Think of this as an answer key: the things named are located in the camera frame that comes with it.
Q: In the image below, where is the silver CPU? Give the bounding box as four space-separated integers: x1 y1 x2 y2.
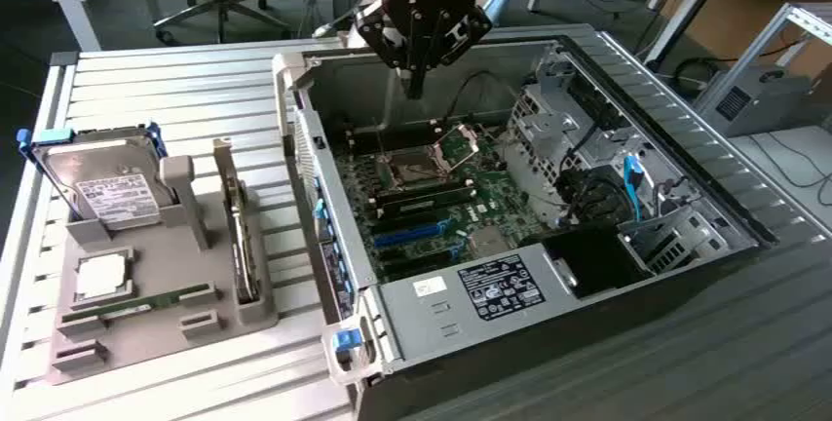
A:
72 253 130 299

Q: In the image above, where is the silver metal drive cage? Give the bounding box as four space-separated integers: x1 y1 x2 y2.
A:
504 82 650 208

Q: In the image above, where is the aluminium profile frame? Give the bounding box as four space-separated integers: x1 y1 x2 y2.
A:
693 1 832 113

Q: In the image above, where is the long black expansion slot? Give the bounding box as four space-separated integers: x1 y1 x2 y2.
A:
373 210 444 235

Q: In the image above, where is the silver disk bay bracket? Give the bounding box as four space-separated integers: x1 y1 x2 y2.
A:
614 205 740 279

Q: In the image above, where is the coiled black cable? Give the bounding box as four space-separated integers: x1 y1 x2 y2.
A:
672 57 726 96

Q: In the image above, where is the grey plastic parts rack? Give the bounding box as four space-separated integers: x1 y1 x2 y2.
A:
45 155 280 387

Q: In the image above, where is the hard disk in blue carrier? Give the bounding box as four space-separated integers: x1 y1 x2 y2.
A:
13 120 182 232

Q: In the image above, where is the blue wire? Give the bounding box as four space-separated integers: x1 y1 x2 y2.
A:
621 154 646 223

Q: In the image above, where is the black wire bundle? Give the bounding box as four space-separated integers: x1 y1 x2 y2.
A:
553 167 633 227

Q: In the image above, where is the graphics card with metal bracket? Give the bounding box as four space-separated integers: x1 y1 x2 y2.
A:
210 135 262 306

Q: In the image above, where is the thin black looping wire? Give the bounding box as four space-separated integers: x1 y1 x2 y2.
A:
446 69 518 120

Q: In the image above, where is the blue case latch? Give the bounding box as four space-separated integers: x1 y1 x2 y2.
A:
329 327 364 355

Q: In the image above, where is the green RAM stick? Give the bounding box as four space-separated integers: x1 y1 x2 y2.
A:
61 287 210 325

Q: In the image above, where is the grey tower with handle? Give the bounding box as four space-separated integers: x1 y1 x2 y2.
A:
712 64 832 138

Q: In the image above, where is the black plastic fan shroud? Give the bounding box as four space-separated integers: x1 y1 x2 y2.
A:
538 224 652 301

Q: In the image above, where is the green motherboard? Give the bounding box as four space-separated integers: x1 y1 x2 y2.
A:
329 118 557 286

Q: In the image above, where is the open black PC case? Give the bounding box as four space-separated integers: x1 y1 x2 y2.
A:
270 33 781 421

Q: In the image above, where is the silver chipset heatsink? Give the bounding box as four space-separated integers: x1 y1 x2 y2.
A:
468 228 513 255

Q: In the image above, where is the grey power supply with label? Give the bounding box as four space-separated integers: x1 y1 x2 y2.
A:
374 244 580 366

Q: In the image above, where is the metal socket cover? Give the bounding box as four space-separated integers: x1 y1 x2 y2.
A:
430 122 488 170

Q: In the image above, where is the office chair base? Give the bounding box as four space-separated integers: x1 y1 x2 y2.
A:
152 0 292 46

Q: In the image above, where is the CPU socket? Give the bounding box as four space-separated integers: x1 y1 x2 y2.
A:
380 147 450 193

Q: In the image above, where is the blue expansion slot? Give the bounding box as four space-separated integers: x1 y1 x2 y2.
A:
370 223 450 249

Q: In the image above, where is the black tripod pole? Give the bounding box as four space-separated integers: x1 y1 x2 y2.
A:
645 0 744 74

